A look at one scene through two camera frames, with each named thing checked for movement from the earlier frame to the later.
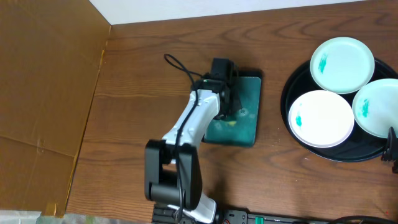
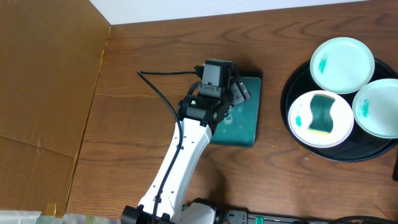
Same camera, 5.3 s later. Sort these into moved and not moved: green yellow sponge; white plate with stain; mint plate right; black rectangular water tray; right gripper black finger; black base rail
Moved: green yellow sponge; right gripper black finger
Not moved: mint plate right; black rectangular water tray; white plate with stain; black base rail
